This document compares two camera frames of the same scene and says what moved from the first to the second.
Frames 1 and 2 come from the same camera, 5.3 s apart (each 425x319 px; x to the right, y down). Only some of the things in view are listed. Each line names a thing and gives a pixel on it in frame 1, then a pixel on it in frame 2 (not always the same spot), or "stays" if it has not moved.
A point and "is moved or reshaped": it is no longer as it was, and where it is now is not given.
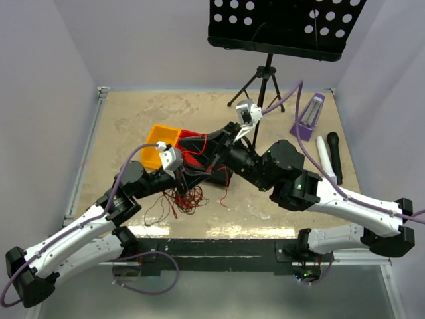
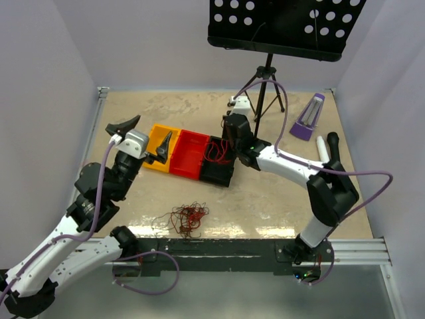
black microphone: [333, 139] stays
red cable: [212, 169] is moved or reshaped
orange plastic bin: [150, 157] stays
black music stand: [319, 29] stays
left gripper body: [165, 181] -> [123, 165]
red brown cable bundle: [185, 199] -> [186, 219]
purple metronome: [309, 117] stays
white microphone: [323, 157] stays
